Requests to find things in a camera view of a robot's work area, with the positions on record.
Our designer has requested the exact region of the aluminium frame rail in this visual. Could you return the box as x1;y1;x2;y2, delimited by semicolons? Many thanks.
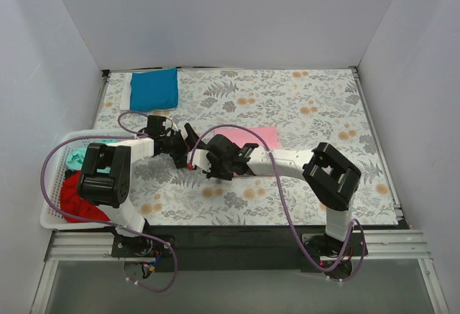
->
45;231;119;262

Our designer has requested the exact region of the folded blue t shirt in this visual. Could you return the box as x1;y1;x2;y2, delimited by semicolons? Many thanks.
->
129;68;179;112

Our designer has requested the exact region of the floral table cloth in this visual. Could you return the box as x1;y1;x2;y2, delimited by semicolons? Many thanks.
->
89;68;400;227

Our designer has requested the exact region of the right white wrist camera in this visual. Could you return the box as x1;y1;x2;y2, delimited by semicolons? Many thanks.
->
187;149;211;172

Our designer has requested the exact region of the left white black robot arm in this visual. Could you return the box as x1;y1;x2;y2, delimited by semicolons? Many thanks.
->
77;115;198;257

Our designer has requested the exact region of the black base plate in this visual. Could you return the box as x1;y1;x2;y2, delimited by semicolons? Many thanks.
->
111;224;369;274

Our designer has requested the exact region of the red t shirt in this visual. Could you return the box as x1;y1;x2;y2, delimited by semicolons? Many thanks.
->
60;171;109;221

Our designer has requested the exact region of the pink t shirt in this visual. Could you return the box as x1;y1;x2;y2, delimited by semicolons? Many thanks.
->
214;126;281;177

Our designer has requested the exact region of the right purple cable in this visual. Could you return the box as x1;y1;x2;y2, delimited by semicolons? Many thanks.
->
190;124;367;284

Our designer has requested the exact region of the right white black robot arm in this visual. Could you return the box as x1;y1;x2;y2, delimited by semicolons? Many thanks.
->
192;134;362;255

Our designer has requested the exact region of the white plastic laundry basket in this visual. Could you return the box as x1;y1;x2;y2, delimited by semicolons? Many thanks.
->
40;129;133;231

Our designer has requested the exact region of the teal t shirt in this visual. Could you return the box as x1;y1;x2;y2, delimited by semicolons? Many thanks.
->
65;139;115;173

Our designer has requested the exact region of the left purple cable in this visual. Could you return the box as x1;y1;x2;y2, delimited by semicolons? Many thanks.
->
40;111;180;293

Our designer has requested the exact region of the purple cable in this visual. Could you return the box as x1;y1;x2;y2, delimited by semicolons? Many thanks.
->
40;111;180;293
190;124;367;284

